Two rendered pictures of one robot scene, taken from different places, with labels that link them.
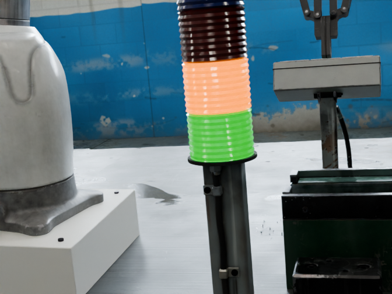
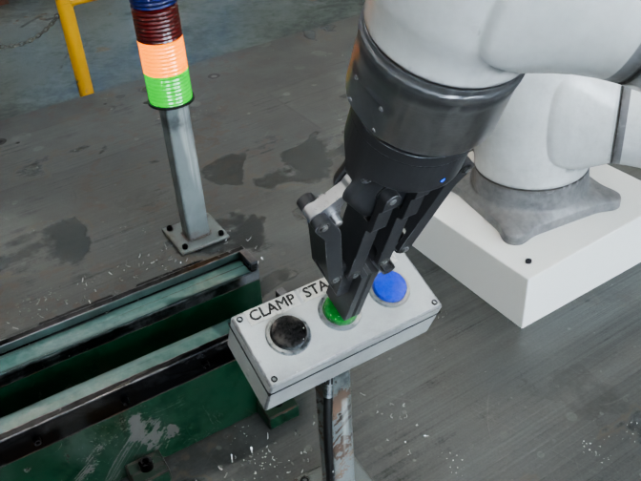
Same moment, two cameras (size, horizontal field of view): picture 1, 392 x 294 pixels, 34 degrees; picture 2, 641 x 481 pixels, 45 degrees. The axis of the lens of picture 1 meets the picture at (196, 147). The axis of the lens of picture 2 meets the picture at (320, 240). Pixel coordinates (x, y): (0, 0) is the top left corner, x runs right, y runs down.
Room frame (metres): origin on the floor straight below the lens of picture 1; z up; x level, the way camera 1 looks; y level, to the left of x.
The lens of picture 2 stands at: (1.42, -0.58, 1.50)
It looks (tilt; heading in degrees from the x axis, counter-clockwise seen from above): 36 degrees down; 135
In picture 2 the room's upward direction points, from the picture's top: 4 degrees counter-clockwise
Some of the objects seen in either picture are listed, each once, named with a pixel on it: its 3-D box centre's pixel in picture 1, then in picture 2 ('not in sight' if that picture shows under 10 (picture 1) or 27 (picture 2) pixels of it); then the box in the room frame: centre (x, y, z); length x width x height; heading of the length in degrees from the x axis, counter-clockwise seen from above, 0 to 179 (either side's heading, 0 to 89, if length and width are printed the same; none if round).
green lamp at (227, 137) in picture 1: (220, 134); (168, 84); (0.58, -0.02, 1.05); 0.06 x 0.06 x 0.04
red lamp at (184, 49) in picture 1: (212, 34); (156, 20); (0.58, -0.02, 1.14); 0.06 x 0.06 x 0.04
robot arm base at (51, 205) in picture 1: (17, 198); (521, 171); (0.96, 0.28, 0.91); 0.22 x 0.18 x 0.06; 157
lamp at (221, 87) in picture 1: (216, 84); (162, 52); (0.58, -0.02, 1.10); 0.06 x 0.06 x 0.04
